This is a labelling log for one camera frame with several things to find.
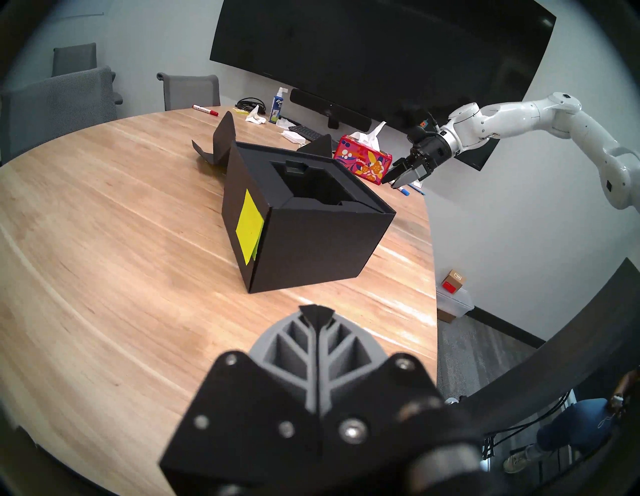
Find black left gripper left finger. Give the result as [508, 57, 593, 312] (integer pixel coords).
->
[159, 304, 321, 496]

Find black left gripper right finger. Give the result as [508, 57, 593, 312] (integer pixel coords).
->
[317, 304, 481, 496]

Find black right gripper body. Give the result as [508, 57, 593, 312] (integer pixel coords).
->
[406, 130, 454, 174]

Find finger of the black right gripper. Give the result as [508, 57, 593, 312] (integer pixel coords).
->
[381, 159, 416, 187]
[391, 165, 435, 191]

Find black cardboard box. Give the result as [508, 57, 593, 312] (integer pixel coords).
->
[191, 111, 397, 294]

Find colourful tissue box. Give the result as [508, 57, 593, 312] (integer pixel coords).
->
[333, 121, 394, 186]

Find small cardboard box red label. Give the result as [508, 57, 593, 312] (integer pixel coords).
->
[442, 269, 467, 295]

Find black keyboard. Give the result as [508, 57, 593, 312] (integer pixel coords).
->
[288, 124, 342, 151]

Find white plastic storage container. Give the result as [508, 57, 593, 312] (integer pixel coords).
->
[436, 286, 474, 324]

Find whiteboard cleaner spray bottle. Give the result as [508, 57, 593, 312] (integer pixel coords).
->
[268, 87, 290, 124]

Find yellow sticky note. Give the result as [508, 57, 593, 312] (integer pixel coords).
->
[235, 189, 265, 265]

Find person in blue jeans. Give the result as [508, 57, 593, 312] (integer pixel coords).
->
[502, 367, 640, 475]

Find grey fabric chair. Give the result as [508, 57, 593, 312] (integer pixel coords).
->
[156, 72, 221, 112]

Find grey office chair with armrests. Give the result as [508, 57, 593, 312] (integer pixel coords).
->
[52, 42, 124, 106]

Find grey mesh chair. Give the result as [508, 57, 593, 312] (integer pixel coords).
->
[0, 66, 119, 163]

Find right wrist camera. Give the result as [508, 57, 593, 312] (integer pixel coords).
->
[406, 112, 441, 143]

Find large black wall screen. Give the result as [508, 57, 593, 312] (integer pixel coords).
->
[210, 0, 557, 172]

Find black hanging cables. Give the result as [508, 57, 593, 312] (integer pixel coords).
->
[481, 392, 573, 458]

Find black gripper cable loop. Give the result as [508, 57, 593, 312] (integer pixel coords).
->
[450, 257, 640, 436]

